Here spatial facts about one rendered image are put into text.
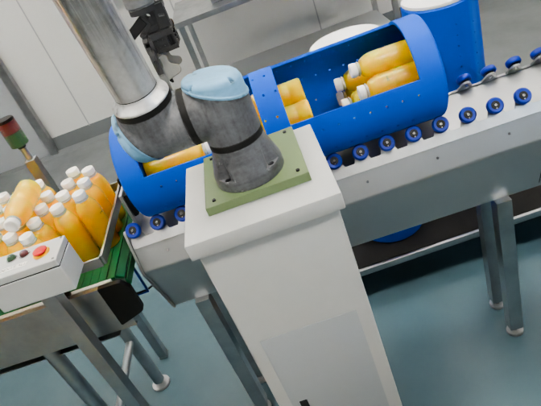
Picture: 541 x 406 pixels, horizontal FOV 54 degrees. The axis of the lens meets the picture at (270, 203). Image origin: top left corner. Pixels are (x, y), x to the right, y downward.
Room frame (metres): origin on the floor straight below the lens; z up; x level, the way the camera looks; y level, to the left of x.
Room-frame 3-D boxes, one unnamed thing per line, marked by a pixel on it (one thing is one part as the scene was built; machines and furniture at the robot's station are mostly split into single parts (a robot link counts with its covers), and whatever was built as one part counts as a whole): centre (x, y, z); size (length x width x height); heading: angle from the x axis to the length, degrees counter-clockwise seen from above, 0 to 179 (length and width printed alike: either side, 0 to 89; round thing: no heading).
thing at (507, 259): (1.23, -0.66, 0.31); 0.06 x 0.06 x 0.63; 84
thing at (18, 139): (1.81, 0.72, 1.18); 0.06 x 0.06 x 0.05
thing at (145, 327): (1.81, 0.72, 0.55); 0.04 x 0.04 x 1.10; 84
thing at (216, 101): (1.00, 0.02, 1.34); 0.13 x 0.12 x 0.14; 84
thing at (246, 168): (1.00, 0.01, 1.22); 0.15 x 0.15 x 0.10
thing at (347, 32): (1.90, -0.48, 1.03); 0.28 x 0.28 x 0.01
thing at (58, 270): (1.15, 0.61, 1.05); 0.20 x 0.10 x 0.10; 84
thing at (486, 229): (1.37, -0.67, 0.31); 0.06 x 0.06 x 0.63; 84
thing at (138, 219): (1.42, 0.38, 0.99); 0.10 x 0.02 x 0.12; 174
